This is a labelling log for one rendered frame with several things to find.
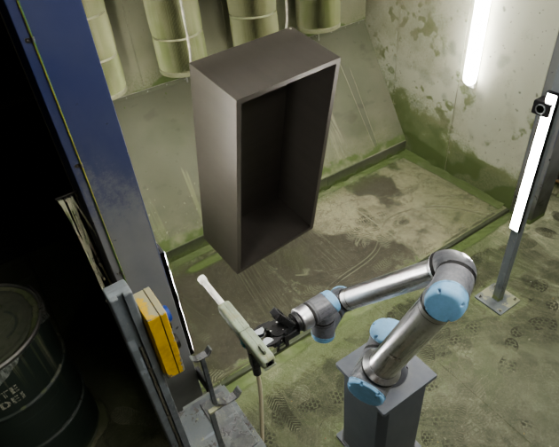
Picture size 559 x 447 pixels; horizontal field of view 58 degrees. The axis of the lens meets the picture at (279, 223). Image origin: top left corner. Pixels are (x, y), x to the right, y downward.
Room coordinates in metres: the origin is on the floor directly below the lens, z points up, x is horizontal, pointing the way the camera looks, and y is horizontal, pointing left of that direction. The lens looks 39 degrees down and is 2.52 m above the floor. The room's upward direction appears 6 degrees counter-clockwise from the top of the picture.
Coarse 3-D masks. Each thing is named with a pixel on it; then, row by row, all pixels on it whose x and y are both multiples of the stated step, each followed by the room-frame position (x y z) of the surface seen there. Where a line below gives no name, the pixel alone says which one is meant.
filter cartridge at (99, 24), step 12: (84, 0) 2.89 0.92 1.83; (96, 0) 2.94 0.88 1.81; (96, 12) 2.92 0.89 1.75; (96, 24) 2.90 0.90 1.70; (108, 24) 3.00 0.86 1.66; (96, 36) 2.88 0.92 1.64; (108, 36) 2.96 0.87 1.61; (96, 48) 2.88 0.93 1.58; (108, 48) 2.93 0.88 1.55; (108, 60) 2.92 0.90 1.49; (120, 60) 3.06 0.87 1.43; (108, 72) 2.90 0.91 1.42; (120, 72) 2.99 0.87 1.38; (108, 84) 2.88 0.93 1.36; (120, 84) 2.95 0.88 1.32; (120, 96) 2.92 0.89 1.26
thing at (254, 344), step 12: (204, 276) 1.36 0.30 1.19; (216, 300) 1.24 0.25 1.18; (228, 312) 1.16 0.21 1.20; (228, 324) 1.14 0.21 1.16; (240, 324) 1.11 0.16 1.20; (240, 336) 1.06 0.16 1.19; (252, 336) 1.05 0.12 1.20; (252, 348) 1.00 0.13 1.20; (264, 348) 1.00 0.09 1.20; (252, 360) 1.03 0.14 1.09; (264, 360) 0.95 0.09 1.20
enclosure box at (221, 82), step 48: (240, 48) 2.31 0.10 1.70; (288, 48) 2.32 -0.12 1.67; (192, 96) 2.20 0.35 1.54; (240, 96) 1.93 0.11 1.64; (288, 96) 2.58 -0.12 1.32; (240, 144) 1.95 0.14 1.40; (288, 144) 2.60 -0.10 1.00; (240, 192) 2.00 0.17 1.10; (288, 192) 2.63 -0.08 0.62; (240, 240) 2.06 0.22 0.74; (288, 240) 2.33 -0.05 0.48
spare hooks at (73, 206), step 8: (72, 192) 1.36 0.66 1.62; (72, 200) 1.34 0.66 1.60; (64, 208) 1.33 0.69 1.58; (72, 208) 1.34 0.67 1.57; (72, 224) 1.34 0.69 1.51; (80, 224) 1.35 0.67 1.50; (80, 232) 1.33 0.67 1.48; (80, 240) 1.33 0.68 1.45; (88, 240) 1.37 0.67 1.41; (88, 248) 1.35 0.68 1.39; (88, 256) 1.33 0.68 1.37; (96, 256) 1.38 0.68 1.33; (96, 264) 1.37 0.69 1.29; (96, 272) 1.33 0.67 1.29; (104, 272) 1.39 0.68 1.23
